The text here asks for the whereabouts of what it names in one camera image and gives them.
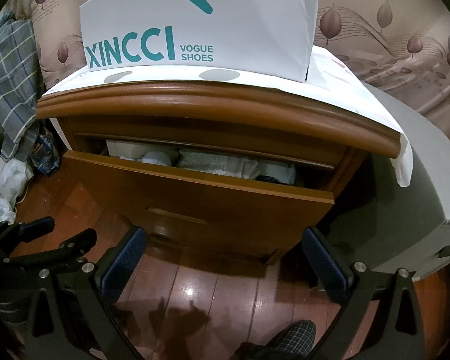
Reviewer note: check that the brown wooden nightstand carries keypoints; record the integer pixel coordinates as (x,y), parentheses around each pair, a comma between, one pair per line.
(321,165)

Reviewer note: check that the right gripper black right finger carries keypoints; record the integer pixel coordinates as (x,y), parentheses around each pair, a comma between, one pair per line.
(396,331)

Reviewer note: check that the white floral bedsheet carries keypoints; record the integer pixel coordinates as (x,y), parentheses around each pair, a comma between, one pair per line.
(14,176)

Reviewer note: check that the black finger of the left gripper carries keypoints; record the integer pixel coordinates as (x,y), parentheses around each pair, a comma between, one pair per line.
(14,234)
(67,252)

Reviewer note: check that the white XINCCI shoe box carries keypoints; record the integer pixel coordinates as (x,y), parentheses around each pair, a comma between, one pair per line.
(273,37)

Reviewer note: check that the grey plaid blanket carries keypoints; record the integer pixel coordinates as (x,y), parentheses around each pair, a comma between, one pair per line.
(21,85)

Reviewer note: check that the honeycomb print white underwear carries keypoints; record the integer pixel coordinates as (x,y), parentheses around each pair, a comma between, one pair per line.
(218,164)

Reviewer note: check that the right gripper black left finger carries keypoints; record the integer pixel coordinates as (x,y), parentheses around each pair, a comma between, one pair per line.
(72,308)

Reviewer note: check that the grey crumpled garment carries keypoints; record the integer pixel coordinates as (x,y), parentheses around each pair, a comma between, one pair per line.
(157,157)

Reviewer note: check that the blue patterned bag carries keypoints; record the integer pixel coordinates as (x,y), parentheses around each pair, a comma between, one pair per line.
(44,155)

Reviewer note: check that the plaid slipper foot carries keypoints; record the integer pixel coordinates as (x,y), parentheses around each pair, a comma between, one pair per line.
(294,342)

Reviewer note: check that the beige leaf pattern mattress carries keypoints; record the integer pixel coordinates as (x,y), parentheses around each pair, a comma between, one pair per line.
(399,46)

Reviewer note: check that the light blue white underwear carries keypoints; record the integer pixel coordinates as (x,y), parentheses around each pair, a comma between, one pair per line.
(276,172)

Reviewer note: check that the brown wooden drawer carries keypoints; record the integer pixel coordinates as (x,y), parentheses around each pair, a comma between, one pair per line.
(238,219)

